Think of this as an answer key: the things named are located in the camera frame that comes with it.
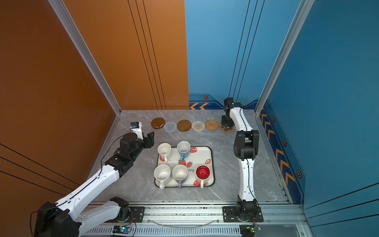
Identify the left green circuit board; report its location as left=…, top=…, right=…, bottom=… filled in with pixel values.
left=112, top=225, right=133, bottom=236

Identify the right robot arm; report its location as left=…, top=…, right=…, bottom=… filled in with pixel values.
left=222, top=97, right=260, bottom=222

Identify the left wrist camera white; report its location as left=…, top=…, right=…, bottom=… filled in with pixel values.
left=130, top=121, right=144, bottom=140

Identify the strawberry print white tray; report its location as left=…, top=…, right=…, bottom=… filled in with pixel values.
left=155, top=146, right=215, bottom=189

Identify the light wooden round coaster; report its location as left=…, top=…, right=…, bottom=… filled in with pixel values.
left=177, top=119, right=192, bottom=132

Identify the red interior mug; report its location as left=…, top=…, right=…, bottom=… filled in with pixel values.
left=195, top=165, right=211, bottom=188

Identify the blue mug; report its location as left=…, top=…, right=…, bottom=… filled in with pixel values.
left=177, top=141, right=191, bottom=162

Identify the right green circuit board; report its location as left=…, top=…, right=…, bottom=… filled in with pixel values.
left=239, top=225, right=262, bottom=237

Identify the colourful zigzag rope coaster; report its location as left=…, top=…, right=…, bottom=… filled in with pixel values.
left=191, top=121, right=205, bottom=132

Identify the woven rattan round coaster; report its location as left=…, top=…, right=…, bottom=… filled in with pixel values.
left=205, top=119, right=220, bottom=131

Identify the white mug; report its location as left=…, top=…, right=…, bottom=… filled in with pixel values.
left=158, top=143, right=172, bottom=163
left=154, top=165, right=172, bottom=190

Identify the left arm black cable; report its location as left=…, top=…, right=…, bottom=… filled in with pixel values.
left=29, top=135, right=125, bottom=235

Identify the left aluminium corner post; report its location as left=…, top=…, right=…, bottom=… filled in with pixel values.
left=48, top=0, right=121, bottom=116

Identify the aluminium front rail frame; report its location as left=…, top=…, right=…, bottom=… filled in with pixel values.
left=53, top=202, right=314, bottom=237

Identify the green circuit board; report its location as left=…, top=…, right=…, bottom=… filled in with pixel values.
left=239, top=225, right=262, bottom=237
left=112, top=225, right=133, bottom=236

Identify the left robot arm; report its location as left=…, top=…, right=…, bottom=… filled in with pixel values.
left=30, top=129, right=155, bottom=237

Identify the paw shaped brown coaster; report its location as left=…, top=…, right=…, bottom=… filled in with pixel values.
left=219, top=125, right=235, bottom=135

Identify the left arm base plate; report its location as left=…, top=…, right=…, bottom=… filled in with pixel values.
left=106, top=206, right=145, bottom=224

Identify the right aluminium corner post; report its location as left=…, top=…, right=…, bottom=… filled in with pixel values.
left=255, top=0, right=314, bottom=115

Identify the light blue rope coaster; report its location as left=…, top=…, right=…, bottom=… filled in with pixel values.
left=163, top=121, right=177, bottom=133

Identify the lavender mug front middle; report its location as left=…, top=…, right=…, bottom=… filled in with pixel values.
left=172, top=165, right=188, bottom=189

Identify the aluminium corner post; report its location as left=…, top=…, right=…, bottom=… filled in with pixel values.
left=255, top=0, right=314, bottom=115
left=48, top=0, right=121, bottom=116

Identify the dark glossy wooden coaster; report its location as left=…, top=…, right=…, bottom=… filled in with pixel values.
left=151, top=118, right=166, bottom=129

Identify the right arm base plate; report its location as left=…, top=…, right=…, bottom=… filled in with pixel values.
left=222, top=206, right=264, bottom=223

